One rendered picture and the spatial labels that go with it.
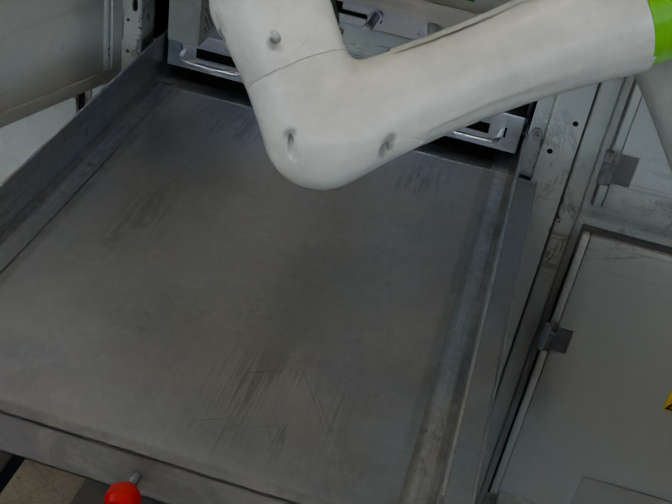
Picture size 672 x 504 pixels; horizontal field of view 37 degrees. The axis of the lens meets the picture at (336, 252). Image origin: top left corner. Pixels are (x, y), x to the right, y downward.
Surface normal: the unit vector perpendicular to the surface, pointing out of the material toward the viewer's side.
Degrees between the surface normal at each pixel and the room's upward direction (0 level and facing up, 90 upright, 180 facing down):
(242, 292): 0
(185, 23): 90
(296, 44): 53
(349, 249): 0
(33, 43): 90
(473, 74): 62
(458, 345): 0
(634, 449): 90
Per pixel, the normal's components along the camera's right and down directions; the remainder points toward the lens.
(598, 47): 0.15, 0.52
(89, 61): 0.82, 0.43
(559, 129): -0.26, 0.55
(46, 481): 0.14, -0.79
